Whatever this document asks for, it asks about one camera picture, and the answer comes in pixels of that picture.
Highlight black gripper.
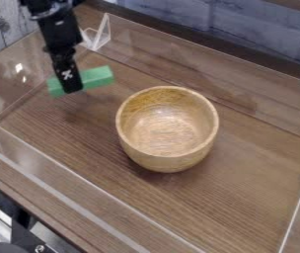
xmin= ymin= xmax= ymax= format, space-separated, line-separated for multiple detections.
xmin=36 ymin=7 xmax=83 ymax=94

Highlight green rectangular block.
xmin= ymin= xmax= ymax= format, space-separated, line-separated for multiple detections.
xmin=48 ymin=65 xmax=115 ymax=97

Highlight wooden bowl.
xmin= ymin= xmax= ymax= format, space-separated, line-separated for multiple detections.
xmin=116 ymin=86 xmax=220 ymax=173

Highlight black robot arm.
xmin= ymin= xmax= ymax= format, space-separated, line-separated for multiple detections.
xmin=20 ymin=0 xmax=83 ymax=94

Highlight clear acrylic tray walls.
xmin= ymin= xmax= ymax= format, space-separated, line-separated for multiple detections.
xmin=0 ymin=11 xmax=300 ymax=253

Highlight clear acrylic corner bracket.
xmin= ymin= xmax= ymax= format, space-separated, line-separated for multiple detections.
xmin=80 ymin=14 xmax=112 ymax=51

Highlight black metal table bracket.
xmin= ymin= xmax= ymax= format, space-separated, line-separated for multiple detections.
xmin=11 ymin=210 xmax=57 ymax=253

